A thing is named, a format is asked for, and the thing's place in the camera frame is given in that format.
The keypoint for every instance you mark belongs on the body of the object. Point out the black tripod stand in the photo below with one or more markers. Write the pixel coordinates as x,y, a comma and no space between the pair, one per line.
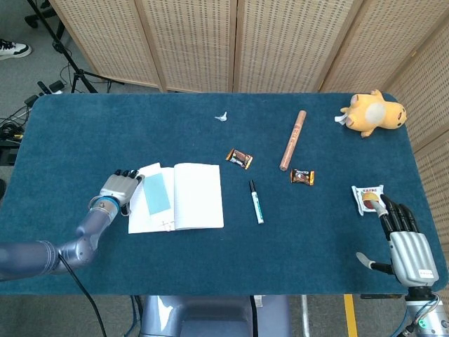
58,45

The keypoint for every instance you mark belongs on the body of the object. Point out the green white marker black cap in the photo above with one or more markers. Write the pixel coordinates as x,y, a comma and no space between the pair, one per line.
256,205

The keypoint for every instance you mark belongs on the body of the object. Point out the dark blue table carpet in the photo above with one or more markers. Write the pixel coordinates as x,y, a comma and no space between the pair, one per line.
140,133

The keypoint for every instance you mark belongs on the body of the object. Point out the grey-blue robot torso base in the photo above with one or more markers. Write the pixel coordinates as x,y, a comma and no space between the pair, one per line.
210,316

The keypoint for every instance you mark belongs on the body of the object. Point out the white table leg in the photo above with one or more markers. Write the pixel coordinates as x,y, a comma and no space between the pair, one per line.
306,316

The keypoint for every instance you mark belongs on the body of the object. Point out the brown orange chocolate candy wrapper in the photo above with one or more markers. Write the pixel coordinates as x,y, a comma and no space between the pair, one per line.
302,176
239,158

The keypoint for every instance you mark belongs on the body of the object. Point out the yellow plush toy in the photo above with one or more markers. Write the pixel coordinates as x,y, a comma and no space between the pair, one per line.
375,114

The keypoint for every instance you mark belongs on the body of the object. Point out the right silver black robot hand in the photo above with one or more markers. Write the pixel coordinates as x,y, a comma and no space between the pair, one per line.
412,256

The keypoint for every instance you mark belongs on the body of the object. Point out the black office chair base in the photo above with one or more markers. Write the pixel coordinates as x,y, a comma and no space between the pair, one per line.
33,19

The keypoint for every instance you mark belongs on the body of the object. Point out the blue cream bookmark pink tassel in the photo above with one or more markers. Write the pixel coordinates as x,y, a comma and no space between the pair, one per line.
156,193

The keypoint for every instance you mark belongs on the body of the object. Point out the brown cardboard tube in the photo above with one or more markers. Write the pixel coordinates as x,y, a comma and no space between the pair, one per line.
293,140

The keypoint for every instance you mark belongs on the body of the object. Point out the woven wooden folding screen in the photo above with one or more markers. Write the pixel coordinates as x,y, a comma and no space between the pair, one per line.
196,42

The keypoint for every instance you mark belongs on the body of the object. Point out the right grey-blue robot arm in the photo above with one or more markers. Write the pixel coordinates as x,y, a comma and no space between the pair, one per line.
429,316

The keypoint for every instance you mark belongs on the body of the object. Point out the black power adapter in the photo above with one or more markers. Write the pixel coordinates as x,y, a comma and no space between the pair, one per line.
56,86

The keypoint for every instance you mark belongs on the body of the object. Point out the open white lined notebook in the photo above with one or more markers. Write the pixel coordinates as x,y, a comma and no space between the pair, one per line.
200,196

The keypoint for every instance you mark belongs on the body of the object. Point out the white black sneaker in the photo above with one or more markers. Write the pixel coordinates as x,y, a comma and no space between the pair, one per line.
14,51

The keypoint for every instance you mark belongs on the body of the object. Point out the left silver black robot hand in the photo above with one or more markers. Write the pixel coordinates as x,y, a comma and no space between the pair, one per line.
117,186

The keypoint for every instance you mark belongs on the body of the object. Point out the white snack packet red print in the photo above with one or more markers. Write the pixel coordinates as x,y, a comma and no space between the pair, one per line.
365,196

